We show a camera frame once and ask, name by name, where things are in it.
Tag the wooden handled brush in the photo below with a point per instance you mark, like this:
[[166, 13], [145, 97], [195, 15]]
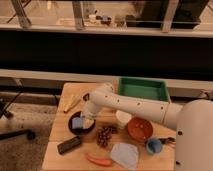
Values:
[[86, 97]]

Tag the small blue cup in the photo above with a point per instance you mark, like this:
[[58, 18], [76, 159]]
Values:
[[153, 146]]

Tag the orange chili pepper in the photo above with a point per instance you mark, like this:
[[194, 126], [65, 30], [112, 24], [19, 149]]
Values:
[[100, 162]]

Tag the black rectangular block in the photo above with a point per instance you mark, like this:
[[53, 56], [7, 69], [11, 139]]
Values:
[[69, 144]]

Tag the blue sponge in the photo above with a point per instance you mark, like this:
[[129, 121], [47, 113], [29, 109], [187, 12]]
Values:
[[77, 122]]

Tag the green plastic tray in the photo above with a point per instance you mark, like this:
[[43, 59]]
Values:
[[143, 88]]

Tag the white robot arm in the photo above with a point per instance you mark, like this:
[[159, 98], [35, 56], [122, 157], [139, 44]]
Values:
[[193, 123]]

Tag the white paper cup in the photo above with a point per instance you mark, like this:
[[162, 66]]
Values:
[[122, 118]]

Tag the red-orange bowl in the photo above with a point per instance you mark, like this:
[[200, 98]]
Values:
[[139, 129]]

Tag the bunch of purple grapes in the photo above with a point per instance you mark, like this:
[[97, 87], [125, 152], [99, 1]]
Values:
[[104, 135]]

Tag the purple bowl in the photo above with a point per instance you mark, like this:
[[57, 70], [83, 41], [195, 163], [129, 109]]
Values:
[[84, 130]]

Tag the black office chair base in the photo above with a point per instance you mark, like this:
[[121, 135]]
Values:
[[12, 130]]

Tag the light blue cloth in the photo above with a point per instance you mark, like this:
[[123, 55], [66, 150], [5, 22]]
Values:
[[126, 155]]

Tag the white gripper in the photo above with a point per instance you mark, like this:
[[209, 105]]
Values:
[[90, 111]]

